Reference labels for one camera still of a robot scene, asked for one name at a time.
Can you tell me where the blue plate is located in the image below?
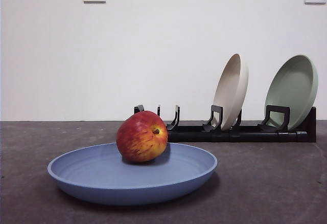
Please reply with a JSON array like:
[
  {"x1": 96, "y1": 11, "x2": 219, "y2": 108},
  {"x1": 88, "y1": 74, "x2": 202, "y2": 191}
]
[{"x1": 46, "y1": 142, "x2": 218, "y2": 206}]

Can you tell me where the black plate rack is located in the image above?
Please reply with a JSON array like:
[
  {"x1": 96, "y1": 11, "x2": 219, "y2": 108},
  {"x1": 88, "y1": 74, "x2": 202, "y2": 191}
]
[{"x1": 134, "y1": 104, "x2": 317, "y2": 143}]

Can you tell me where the red yellow apple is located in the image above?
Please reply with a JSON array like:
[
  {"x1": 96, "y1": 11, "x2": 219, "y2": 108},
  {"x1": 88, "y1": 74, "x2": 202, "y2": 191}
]
[{"x1": 116, "y1": 110, "x2": 169, "y2": 164}]

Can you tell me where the cream plate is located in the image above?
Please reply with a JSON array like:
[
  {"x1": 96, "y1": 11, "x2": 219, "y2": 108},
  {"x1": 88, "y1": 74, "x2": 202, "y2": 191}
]
[{"x1": 212, "y1": 53, "x2": 249, "y2": 132}]

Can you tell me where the pale green plate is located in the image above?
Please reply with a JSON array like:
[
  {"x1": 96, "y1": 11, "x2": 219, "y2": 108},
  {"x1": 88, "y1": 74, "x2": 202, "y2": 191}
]
[{"x1": 264, "y1": 54, "x2": 319, "y2": 132}]

